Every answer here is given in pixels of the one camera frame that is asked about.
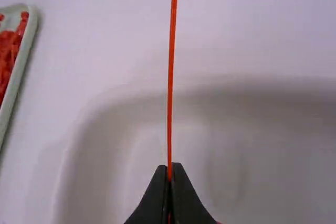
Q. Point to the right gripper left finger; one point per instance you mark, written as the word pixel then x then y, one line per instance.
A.
pixel 152 203

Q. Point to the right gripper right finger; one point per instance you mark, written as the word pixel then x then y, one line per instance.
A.
pixel 189 203

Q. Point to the pale tray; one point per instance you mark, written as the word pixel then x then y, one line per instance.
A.
pixel 25 58

